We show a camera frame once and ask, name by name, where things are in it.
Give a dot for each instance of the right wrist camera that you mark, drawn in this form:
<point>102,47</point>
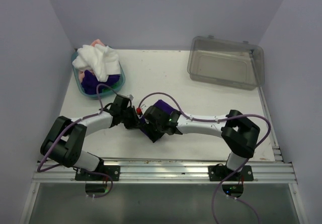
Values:
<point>141,109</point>

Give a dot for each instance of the grey transparent plastic bin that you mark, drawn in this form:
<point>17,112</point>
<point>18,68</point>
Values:
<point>226,63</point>

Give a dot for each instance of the purple towel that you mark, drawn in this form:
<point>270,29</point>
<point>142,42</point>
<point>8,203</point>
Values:
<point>89,82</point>
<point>147,128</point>

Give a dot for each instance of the green towel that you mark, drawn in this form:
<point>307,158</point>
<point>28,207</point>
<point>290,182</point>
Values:
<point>115,87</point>

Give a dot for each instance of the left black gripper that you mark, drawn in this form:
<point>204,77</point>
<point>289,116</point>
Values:
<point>135,122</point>

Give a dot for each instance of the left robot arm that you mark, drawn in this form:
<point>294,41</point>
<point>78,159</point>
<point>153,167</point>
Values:
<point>63,145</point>

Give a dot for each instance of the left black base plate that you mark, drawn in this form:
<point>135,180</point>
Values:
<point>113,171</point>

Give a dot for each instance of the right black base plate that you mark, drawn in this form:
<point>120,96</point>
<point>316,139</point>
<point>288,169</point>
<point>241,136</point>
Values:
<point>219,172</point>

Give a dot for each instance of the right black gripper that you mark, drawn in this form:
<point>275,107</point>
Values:
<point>155,135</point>

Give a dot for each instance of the white towel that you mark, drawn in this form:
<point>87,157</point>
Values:
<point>103,61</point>

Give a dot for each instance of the aluminium mounting rail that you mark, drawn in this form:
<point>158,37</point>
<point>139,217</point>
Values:
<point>194,172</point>

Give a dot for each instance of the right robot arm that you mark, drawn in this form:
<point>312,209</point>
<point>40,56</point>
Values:
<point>240,134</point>

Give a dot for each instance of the blue plastic bin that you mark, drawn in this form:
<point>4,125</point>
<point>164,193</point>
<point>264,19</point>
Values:
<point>78,76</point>

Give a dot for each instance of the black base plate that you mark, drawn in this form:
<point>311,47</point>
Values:
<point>113,171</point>
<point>219,172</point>

